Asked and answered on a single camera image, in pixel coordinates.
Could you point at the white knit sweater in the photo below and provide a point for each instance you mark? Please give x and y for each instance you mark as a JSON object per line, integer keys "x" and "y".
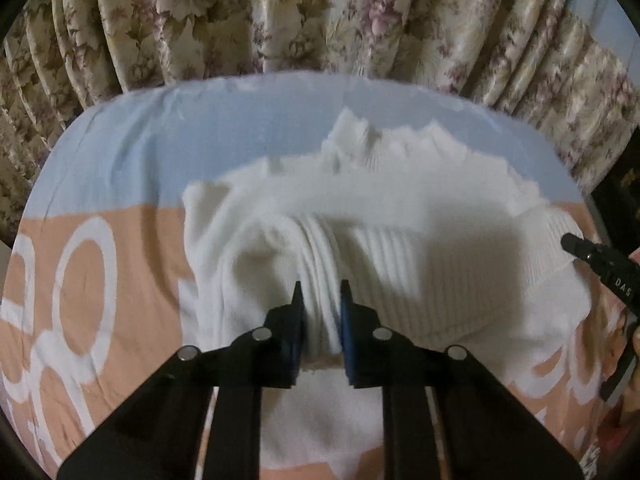
{"x": 400, "y": 200}

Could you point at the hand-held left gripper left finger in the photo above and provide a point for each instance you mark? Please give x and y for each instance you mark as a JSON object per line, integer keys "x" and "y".
{"x": 296, "y": 345}

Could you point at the person's right hand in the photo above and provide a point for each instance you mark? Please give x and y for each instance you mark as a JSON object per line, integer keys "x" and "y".
{"x": 636, "y": 345}

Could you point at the orange blanket with white letters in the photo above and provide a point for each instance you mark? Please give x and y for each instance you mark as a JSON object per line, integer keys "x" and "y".
{"x": 140, "y": 260}

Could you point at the light blue bed sheet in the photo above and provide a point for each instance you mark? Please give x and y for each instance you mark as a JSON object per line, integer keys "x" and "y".
{"x": 150, "y": 150}

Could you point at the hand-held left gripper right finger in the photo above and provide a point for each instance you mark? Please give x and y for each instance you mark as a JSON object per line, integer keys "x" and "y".
{"x": 347, "y": 345}

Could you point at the black and white appliance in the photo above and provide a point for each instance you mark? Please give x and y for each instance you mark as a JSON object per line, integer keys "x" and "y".
{"x": 620, "y": 195}

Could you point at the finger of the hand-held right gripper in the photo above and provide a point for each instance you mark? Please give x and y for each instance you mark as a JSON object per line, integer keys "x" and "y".
{"x": 577, "y": 247}

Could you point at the blue and floral curtain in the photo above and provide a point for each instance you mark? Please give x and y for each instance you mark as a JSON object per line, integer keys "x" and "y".
{"x": 300, "y": 20}

